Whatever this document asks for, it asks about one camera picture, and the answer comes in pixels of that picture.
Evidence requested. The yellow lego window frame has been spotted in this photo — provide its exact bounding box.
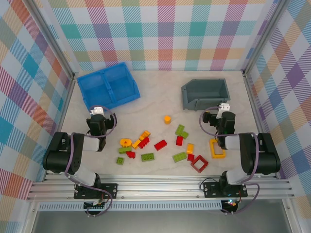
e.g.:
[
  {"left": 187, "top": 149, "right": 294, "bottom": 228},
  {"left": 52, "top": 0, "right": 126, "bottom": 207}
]
[{"left": 209, "top": 138, "right": 226, "bottom": 160}]

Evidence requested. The yellow rounded printed lego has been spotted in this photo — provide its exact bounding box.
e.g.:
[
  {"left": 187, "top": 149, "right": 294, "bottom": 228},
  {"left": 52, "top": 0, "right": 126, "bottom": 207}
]
[{"left": 119, "top": 137, "right": 133, "bottom": 148}]

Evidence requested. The blue two-compartment plastic bin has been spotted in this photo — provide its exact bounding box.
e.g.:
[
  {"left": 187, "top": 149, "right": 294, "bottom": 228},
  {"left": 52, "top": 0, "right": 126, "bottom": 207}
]
[{"left": 76, "top": 62, "right": 141, "bottom": 112}]

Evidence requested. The grey plastic storage bin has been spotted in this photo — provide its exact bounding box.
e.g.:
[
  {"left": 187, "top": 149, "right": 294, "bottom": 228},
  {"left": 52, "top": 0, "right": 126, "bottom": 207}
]
[{"left": 181, "top": 78, "right": 231, "bottom": 112}]

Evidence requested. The red lego window frame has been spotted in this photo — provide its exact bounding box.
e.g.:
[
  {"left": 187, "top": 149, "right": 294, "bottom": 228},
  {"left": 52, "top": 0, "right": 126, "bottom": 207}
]
[{"left": 190, "top": 154, "right": 209, "bottom": 173}]

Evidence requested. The small circuit board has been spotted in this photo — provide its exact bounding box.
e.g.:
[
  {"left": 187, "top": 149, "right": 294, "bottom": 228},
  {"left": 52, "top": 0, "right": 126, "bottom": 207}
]
[
  {"left": 223, "top": 199, "right": 238, "bottom": 209},
  {"left": 84, "top": 200, "right": 108, "bottom": 211}
]

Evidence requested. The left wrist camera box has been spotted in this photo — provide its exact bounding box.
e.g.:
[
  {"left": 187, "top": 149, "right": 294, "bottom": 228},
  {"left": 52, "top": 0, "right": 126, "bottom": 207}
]
[{"left": 89, "top": 106, "right": 104, "bottom": 116}]

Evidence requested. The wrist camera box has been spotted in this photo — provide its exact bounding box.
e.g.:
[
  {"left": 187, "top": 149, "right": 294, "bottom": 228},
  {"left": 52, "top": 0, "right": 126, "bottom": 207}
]
[
  {"left": 89, "top": 106, "right": 104, "bottom": 116},
  {"left": 217, "top": 102, "right": 231, "bottom": 119}
]

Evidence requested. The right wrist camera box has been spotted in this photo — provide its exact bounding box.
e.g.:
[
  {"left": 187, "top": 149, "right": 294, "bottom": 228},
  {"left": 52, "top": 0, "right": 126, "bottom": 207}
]
[{"left": 217, "top": 102, "right": 231, "bottom": 119}]

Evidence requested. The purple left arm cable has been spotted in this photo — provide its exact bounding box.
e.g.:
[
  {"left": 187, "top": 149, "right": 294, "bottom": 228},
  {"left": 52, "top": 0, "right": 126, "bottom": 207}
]
[{"left": 64, "top": 105, "right": 119, "bottom": 217}]

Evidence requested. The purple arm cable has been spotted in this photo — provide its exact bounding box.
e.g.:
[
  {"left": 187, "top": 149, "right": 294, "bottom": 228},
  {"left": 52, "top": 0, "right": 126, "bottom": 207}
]
[
  {"left": 64, "top": 105, "right": 119, "bottom": 217},
  {"left": 199, "top": 105, "right": 260, "bottom": 216}
]

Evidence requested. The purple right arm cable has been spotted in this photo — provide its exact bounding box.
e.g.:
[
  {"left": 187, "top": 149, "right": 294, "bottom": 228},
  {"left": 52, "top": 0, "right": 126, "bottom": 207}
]
[{"left": 199, "top": 105, "right": 260, "bottom": 216}]

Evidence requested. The aluminium side rail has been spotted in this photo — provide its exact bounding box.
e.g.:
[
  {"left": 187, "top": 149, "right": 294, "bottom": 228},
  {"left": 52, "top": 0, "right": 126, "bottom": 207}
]
[
  {"left": 242, "top": 71, "right": 281, "bottom": 180},
  {"left": 43, "top": 72, "right": 78, "bottom": 182}
]

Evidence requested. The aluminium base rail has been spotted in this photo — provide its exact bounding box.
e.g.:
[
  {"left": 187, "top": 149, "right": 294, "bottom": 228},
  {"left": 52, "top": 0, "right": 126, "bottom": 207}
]
[{"left": 26, "top": 173, "right": 296, "bottom": 201}]

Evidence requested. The aluminium frame post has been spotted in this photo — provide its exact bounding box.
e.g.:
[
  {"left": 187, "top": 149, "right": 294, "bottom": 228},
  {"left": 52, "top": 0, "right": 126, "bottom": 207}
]
[
  {"left": 242, "top": 0, "right": 290, "bottom": 75},
  {"left": 29, "top": 0, "right": 80, "bottom": 78}
]

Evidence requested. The perforated cable duct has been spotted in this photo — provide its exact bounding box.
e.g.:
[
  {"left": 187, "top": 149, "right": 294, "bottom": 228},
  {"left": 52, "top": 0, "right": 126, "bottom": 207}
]
[{"left": 38, "top": 202, "right": 223, "bottom": 211}]

